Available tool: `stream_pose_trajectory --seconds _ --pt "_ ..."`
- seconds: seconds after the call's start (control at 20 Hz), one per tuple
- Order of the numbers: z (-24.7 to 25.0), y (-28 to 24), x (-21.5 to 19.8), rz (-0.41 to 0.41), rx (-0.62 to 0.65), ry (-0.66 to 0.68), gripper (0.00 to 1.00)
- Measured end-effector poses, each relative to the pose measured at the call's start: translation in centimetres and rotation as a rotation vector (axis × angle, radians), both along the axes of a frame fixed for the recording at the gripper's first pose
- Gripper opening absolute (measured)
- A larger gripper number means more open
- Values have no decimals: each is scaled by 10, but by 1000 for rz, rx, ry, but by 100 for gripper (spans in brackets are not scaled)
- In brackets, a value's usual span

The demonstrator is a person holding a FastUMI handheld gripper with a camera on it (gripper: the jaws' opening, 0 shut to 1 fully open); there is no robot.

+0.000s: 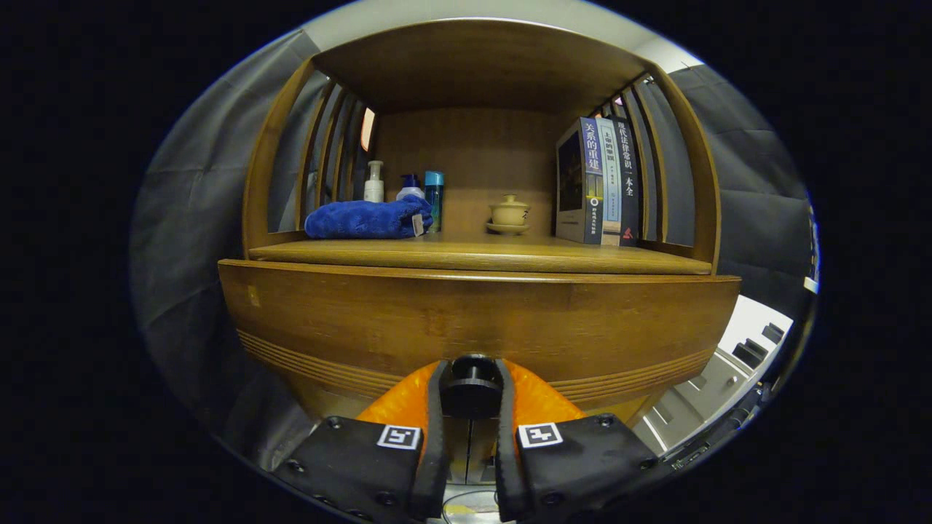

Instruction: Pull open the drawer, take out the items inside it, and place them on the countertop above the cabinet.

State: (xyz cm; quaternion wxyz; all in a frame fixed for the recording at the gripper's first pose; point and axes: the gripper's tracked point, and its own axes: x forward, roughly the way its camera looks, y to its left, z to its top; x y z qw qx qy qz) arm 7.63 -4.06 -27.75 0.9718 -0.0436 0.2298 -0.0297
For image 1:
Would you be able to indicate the white bottle with blue cap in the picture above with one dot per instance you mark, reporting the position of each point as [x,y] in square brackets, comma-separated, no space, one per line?
[410,191]

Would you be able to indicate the book with blue spine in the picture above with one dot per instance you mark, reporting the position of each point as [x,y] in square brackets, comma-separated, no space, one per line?
[591,182]

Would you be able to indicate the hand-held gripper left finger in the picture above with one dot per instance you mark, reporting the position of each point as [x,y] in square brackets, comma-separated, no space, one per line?
[437,437]

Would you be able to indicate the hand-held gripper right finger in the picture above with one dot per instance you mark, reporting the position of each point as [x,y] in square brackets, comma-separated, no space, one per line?
[506,451]

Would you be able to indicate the wooden cabinet door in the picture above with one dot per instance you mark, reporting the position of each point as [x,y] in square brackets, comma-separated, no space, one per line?
[484,451]
[459,451]

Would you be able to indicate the book with black spine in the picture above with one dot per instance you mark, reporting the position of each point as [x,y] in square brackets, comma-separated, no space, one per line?
[629,182]

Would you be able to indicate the wooden drawer with black knob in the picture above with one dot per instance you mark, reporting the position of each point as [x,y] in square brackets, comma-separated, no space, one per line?
[466,320]

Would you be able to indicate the white table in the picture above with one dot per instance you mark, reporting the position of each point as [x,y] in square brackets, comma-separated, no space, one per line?
[750,320]

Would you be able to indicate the wooden countertop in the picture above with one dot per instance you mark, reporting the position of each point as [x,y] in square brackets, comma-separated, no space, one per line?
[473,251]

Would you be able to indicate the folded blue towel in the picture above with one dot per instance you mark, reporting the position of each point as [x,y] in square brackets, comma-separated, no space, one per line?
[364,218]

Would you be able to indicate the white pump bottle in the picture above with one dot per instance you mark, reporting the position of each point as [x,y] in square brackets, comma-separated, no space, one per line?
[373,189]

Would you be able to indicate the book with pale spine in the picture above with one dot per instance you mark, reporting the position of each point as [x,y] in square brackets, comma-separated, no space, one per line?
[611,182]

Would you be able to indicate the wooden cabinet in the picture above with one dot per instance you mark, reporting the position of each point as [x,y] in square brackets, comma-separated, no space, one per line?
[473,138]

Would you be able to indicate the small black block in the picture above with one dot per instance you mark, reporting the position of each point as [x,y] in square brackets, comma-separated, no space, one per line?
[748,353]
[773,332]

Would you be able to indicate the teal bottle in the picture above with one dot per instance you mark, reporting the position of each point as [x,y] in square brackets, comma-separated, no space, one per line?
[435,193]

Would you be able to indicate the beige lidded teacup with saucer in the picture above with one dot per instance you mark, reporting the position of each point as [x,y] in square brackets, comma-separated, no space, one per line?
[508,213]

